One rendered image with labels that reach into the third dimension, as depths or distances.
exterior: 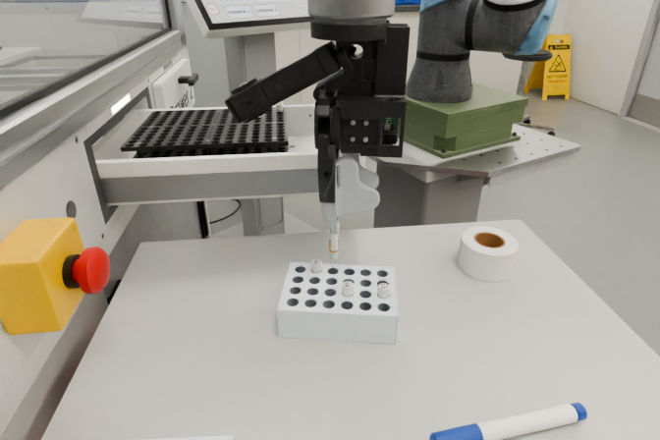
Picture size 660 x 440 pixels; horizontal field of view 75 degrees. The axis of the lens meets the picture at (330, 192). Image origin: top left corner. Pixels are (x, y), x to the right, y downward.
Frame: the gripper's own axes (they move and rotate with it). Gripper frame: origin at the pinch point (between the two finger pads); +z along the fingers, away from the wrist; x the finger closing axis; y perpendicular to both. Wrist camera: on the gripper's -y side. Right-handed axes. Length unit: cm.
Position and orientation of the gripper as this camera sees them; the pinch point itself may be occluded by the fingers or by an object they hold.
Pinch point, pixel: (327, 217)
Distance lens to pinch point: 47.2
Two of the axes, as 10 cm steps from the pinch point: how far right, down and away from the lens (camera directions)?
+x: 0.8, -4.4, 8.9
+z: 0.0, 9.0, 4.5
